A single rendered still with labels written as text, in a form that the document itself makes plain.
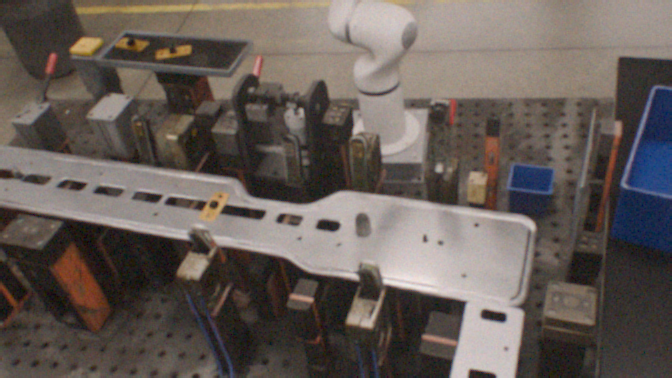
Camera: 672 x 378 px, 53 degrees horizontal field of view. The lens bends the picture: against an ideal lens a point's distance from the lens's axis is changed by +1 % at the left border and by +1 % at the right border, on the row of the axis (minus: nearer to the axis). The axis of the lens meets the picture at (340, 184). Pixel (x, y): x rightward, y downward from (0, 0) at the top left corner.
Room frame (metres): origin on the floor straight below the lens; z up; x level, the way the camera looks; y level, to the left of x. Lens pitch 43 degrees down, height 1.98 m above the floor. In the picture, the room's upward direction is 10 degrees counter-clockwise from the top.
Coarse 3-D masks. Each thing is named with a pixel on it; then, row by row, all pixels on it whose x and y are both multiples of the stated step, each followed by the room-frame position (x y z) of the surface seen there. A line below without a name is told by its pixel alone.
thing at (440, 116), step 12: (432, 108) 1.00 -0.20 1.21; (444, 108) 1.00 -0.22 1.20; (432, 120) 0.97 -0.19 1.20; (444, 120) 0.99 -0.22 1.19; (432, 132) 0.99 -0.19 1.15; (444, 132) 0.99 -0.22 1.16; (432, 144) 0.99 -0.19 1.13; (444, 144) 0.98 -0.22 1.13; (432, 156) 0.99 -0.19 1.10; (444, 156) 0.98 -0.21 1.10; (432, 168) 0.98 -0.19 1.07; (444, 168) 0.97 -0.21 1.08; (444, 180) 0.97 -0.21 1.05
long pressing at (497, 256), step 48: (0, 192) 1.23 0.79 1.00; (48, 192) 1.20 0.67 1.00; (192, 192) 1.11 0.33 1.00; (240, 192) 1.08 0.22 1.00; (240, 240) 0.94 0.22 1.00; (288, 240) 0.92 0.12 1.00; (336, 240) 0.90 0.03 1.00; (384, 240) 0.88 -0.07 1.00; (432, 240) 0.85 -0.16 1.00; (480, 240) 0.83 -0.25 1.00; (528, 240) 0.82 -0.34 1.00; (432, 288) 0.74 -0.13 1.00; (480, 288) 0.72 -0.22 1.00; (528, 288) 0.71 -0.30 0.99
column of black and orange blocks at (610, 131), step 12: (612, 120) 0.89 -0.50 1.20; (600, 132) 0.87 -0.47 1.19; (612, 132) 0.86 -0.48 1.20; (600, 144) 0.86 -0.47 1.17; (612, 144) 0.85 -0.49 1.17; (600, 156) 0.86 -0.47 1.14; (612, 156) 0.85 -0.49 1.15; (600, 168) 0.86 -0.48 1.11; (612, 168) 0.85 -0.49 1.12; (600, 180) 0.86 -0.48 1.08; (600, 192) 0.85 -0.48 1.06; (588, 204) 0.87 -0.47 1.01; (600, 204) 0.85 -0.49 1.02; (588, 216) 0.86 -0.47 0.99; (600, 216) 0.85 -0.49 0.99; (588, 228) 0.86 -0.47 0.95; (600, 228) 0.85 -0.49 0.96
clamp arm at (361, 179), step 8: (360, 136) 1.08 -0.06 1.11; (352, 144) 1.08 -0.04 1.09; (360, 144) 1.07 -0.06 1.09; (352, 152) 1.07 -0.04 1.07; (360, 152) 1.06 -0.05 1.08; (352, 160) 1.07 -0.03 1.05; (360, 160) 1.06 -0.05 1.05; (352, 168) 1.07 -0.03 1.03; (360, 168) 1.06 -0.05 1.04; (368, 168) 1.06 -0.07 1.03; (352, 176) 1.06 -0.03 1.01; (360, 176) 1.06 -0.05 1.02; (368, 176) 1.06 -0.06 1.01; (352, 184) 1.06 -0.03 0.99; (360, 184) 1.05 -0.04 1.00; (368, 184) 1.05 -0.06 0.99
